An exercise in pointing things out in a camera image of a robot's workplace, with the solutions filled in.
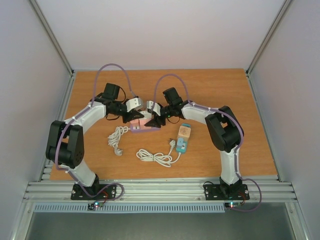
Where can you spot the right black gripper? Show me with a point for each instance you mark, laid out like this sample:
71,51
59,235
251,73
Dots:
158,122

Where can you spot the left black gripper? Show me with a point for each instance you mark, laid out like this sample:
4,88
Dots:
131,116

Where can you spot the purple power strip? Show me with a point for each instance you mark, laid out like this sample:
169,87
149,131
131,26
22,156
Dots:
136,130

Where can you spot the white plug adapter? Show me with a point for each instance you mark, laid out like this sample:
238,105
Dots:
146,114

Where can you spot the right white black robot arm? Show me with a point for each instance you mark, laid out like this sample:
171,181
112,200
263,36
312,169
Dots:
224,129

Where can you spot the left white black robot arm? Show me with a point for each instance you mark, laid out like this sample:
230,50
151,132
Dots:
65,144

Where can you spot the small pink plug adapter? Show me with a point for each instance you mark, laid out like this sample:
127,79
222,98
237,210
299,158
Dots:
135,124

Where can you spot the large pink cube plug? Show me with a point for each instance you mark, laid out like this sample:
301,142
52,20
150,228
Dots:
143,122

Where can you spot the wooden cube plug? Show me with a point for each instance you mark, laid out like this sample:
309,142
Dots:
184,132

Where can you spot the small blue plug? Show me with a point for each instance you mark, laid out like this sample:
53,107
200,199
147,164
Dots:
181,144

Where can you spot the teal power strip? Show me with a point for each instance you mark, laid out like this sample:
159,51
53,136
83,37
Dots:
180,150

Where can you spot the left small circuit board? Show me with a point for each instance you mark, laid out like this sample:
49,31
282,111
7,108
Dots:
95,205

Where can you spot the small circuit board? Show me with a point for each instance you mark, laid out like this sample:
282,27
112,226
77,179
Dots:
232,204
95,205

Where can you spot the right small circuit board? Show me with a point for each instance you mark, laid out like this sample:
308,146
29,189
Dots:
232,204

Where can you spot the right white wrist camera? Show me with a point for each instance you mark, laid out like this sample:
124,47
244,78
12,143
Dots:
153,107

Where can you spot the aluminium front rail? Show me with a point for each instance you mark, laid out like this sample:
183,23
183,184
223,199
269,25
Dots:
155,192

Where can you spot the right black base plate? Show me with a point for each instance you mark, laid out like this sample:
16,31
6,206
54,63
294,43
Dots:
212,192

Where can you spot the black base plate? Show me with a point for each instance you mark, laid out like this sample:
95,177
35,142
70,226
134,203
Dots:
95,192
212,192

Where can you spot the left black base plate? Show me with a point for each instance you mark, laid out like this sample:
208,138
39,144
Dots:
95,192

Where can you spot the blue slotted cable duct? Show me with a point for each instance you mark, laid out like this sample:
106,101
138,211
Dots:
129,208

